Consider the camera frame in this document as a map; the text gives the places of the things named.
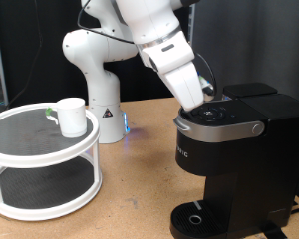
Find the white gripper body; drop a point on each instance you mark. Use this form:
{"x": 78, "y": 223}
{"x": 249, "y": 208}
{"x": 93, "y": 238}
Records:
{"x": 184, "y": 86}

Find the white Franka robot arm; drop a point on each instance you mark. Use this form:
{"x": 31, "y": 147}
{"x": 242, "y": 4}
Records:
{"x": 103, "y": 93}

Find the black Keurig coffee machine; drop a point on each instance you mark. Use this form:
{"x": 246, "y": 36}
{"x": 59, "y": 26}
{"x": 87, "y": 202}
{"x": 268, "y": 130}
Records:
{"x": 255, "y": 172}

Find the dark grey partition panel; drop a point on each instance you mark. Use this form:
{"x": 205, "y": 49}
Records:
{"x": 255, "y": 40}

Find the black backdrop curtain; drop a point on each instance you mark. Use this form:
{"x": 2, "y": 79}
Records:
{"x": 33, "y": 49}

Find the white two-tier turntable rack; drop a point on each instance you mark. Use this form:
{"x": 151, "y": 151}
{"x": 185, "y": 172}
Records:
{"x": 30, "y": 132}

